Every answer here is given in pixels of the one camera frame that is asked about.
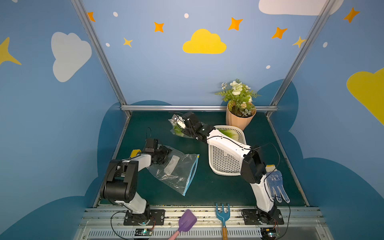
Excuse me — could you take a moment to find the blue patterned glove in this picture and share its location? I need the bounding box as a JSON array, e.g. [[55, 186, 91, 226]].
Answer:
[[266, 165, 291, 204]]

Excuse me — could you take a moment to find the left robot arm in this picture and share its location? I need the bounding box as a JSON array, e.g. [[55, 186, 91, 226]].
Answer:
[[100, 139, 173, 226]]

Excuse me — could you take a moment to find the circuit board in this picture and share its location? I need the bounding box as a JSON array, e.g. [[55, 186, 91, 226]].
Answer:
[[261, 228, 278, 240], [134, 229, 153, 237]]

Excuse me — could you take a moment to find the clear zip-top bag blue seal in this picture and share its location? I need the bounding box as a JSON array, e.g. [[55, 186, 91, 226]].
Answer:
[[148, 146, 200, 196]]

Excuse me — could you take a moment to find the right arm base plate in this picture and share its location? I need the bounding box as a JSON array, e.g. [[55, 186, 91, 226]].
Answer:
[[241, 209, 285, 225]]

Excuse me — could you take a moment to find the green chinese cabbage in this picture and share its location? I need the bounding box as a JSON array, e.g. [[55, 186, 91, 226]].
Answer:
[[219, 129, 240, 142]]

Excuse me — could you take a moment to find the aluminium back frame rail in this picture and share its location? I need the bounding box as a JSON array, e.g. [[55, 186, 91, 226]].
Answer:
[[121, 104, 279, 113]]

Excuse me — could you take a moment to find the left circuit board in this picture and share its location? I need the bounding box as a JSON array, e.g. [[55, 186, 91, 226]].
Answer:
[[134, 229, 153, 237]]

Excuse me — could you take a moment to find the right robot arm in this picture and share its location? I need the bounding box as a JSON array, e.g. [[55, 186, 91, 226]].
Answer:
[[176, 112, 277, 224]]

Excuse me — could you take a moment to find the teal toy garden rake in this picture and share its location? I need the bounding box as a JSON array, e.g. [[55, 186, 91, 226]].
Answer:
[[216, 203, 231, 240]]

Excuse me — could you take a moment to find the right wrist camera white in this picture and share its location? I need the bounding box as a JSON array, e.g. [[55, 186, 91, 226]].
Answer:
[[177, 119, 186, 129]]

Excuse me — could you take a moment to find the purple toy shovel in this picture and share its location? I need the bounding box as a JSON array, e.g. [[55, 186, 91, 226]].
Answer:
[[169, 209, 197, 240]]

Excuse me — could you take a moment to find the right circuit board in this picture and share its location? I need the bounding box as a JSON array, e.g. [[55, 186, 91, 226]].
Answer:
[[261, 228, 278, 240]]

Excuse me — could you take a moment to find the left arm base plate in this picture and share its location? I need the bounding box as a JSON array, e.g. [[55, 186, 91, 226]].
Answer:
[[123, 209, 166, 226]]

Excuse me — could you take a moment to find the yellow toy spatula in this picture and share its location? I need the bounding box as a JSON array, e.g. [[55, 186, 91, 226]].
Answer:
[[130, 149, 142, 159]]

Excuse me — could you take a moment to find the potted artificial flower plant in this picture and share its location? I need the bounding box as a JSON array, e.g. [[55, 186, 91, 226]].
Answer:
[[216, 79, 260, 131]]

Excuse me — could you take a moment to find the white perforated plastic basket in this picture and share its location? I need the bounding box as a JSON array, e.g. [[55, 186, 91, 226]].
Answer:
[[209, 125, 247, 177]]

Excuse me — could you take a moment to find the pink-dotted bag of cabbages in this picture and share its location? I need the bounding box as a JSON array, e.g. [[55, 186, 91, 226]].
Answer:
[[169, 114, 192, 139]]

